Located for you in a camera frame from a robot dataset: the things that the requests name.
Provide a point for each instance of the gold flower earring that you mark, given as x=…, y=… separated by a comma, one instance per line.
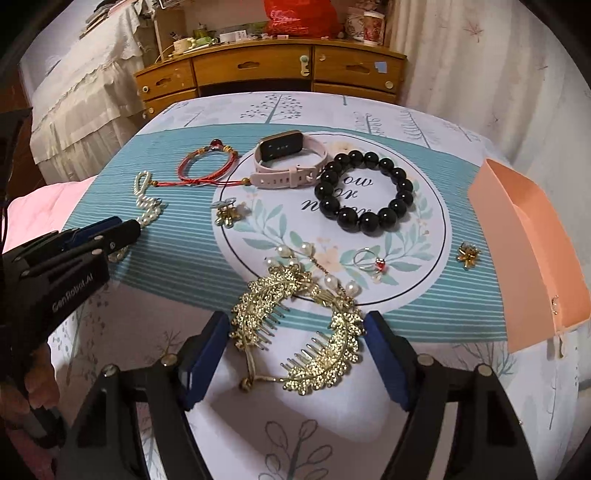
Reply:
x=468, y=255
x=227, y=214

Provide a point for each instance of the stack of books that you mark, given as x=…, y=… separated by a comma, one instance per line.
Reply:
x=111, y=9

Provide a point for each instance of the small wooden desk drawer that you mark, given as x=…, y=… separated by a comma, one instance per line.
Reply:
x=166, y=81
x=171, y=104

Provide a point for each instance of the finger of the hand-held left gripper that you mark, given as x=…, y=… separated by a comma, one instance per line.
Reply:
x=99, y=227
x=120, y=236

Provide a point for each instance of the pale green hanging charm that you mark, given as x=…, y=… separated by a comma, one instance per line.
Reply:
x=304, y=65

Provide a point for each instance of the red plastic bag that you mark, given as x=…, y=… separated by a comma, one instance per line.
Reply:
x=300, y=18

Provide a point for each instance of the red patterned mug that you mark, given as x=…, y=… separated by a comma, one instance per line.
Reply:
x=373, y=27

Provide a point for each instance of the cream leaf-print curtain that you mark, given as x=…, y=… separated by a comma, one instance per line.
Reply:
x=461, y=69

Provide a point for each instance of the pink blanket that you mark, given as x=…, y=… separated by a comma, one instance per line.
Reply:
x=41, y=207

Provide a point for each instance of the pink smartwatch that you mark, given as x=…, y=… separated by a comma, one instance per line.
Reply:
x=277, y=148

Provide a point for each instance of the white lace cloth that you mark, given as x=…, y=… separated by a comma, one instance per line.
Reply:
x=83, y=92

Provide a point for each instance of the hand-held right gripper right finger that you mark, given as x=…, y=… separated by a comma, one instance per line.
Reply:
x=388, y=360

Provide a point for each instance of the wooden desk cabinet door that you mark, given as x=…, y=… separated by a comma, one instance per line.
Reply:
x=353, y=92

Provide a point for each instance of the peach storage box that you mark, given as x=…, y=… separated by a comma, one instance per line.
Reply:
x=517, y=240

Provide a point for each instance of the printed tablecloth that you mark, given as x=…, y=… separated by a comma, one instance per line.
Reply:
x=184, y=286

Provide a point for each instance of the wooden drawer with blue sticker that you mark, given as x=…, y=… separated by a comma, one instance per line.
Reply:
x=355, y=67

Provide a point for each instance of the floral mug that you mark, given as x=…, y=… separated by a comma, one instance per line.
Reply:
x=354, y=23

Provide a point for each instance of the wide wooden desk drawer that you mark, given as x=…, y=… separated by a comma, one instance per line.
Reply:
x=251, y=64

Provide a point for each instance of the person's left hand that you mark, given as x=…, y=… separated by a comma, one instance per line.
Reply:
x=46, y=378

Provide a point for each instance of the gold hair comb with pearls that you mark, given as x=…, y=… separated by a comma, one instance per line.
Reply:
x=263, y=286

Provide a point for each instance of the wooden desk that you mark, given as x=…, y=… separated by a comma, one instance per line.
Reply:
x=258, y=48

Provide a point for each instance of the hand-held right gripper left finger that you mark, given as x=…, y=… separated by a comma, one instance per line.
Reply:
x=207, y=360

